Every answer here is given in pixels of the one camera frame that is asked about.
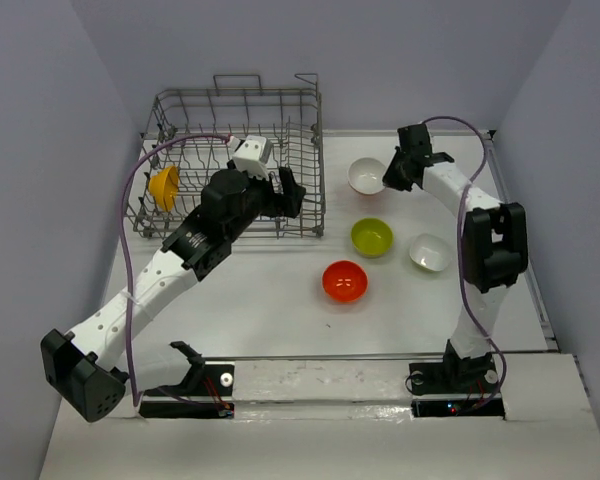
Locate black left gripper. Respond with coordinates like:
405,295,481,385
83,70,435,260
225,168,306,242

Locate white bowl orange outside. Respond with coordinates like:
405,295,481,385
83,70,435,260
347,157,386,195

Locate red orange bowl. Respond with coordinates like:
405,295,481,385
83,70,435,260
321,260,369,303

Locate yellow bowl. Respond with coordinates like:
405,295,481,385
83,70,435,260
148,166,179,212

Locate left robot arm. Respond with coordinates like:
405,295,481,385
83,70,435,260
40,167,306,423

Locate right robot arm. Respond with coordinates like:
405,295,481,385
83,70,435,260
383,123,529,396

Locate lime green bowl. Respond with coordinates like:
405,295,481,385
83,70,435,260
350,218,394,258

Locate white bowl green outside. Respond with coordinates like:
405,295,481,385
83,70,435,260
409,233,452,273

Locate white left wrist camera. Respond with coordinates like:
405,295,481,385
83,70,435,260
227,135,273,180

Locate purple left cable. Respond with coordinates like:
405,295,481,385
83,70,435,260
117,133,236,409

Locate grey wire dish rack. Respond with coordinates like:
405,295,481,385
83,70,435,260
125,73,326,240

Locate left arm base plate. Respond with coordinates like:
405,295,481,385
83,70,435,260
139,363,235,420

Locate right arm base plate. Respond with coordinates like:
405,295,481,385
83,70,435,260
404,362,506,419

